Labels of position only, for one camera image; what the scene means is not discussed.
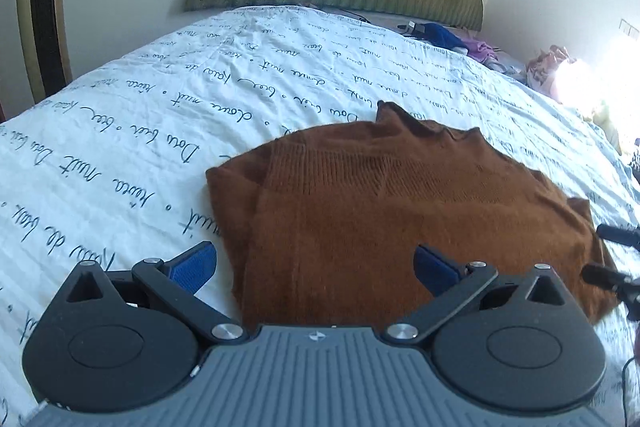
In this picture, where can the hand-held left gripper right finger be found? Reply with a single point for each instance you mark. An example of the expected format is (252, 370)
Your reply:
(435, 272)

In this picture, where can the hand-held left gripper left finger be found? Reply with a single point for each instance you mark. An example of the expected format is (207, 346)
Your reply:
(190, 267)

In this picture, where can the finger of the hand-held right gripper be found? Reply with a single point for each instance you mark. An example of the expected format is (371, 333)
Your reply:
(607, 278)
(617, 234)

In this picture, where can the brown knit sweater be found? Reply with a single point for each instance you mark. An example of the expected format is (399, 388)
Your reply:
(375, 217)

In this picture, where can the white script-printed quilt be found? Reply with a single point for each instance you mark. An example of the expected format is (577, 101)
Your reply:
(150, 107)

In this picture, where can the pink cloth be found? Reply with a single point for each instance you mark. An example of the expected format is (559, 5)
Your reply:
(545, 67)

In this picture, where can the purple cloth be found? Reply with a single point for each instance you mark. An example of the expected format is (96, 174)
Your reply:
(481, 49)

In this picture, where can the blue cloth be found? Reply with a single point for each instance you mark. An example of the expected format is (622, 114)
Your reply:
(442, 36)

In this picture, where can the charger plug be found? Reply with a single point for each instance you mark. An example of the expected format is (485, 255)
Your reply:
(410, 27)

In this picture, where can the gold tower air conditioner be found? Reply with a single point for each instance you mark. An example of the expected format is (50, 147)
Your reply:
(42, 2)

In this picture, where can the white wall socket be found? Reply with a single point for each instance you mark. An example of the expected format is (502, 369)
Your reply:
(629, 27)

